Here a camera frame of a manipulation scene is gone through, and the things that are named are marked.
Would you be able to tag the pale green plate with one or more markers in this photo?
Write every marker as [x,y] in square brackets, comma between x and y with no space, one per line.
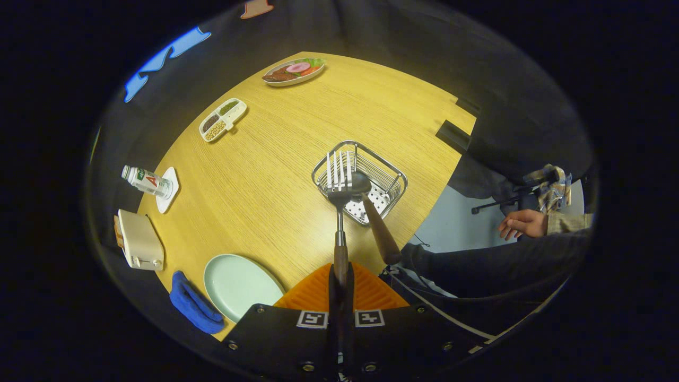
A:
[238,286]

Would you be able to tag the white divided condiment dish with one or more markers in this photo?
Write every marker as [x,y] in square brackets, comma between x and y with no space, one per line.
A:
[223,119]

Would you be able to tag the blue towel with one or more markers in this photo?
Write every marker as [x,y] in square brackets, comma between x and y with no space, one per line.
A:
[193,305]

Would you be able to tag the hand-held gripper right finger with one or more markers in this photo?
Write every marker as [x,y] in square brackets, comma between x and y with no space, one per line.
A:
[349,339]

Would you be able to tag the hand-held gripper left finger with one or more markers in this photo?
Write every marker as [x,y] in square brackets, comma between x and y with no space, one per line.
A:
[334,339]

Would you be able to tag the toasted bread slice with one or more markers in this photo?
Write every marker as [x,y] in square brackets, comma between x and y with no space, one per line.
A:
[118,233]

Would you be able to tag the person's dark trouser leg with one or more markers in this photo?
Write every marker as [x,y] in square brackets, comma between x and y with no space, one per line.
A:
[504,265]

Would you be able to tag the black table clamp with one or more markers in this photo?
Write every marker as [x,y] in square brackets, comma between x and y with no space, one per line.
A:
[469,106]
[452,136]

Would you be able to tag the white toaster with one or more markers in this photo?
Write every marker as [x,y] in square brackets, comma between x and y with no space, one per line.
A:
[140,239]

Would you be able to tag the white square coaster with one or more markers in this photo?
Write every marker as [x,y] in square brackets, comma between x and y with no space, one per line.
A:
[171,205]

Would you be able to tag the white plastic drink bottle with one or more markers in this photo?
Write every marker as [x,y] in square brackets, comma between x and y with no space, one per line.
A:
[148,181]

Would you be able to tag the black rod stand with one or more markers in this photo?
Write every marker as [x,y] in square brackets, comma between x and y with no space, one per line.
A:
[498,203]

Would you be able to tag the white plate of food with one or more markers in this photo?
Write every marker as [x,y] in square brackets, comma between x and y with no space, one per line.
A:
[294,71]

